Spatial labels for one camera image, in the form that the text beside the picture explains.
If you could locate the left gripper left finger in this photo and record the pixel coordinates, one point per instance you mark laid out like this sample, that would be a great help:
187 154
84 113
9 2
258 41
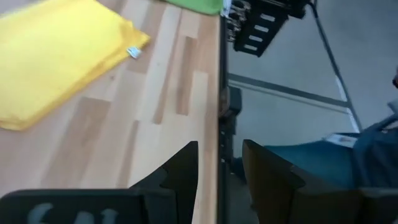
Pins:
177 186

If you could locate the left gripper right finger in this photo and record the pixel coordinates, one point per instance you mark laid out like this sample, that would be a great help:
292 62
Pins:
270 186

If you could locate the lime green microfiber towel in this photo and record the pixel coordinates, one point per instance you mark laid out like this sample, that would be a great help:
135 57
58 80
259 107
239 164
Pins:
199 6

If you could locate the white flat card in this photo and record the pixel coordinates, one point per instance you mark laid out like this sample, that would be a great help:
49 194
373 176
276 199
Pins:
342 140

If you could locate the black aluminium table frame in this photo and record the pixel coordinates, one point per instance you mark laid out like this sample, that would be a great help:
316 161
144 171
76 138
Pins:
223 155

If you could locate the black slotted metal mount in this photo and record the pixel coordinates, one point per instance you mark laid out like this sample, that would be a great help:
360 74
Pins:
258 31

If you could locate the person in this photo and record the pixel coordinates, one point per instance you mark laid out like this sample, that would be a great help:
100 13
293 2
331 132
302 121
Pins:
326 165

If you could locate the yellow microfiber towel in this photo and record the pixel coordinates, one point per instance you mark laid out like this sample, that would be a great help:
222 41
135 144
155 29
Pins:
46 62

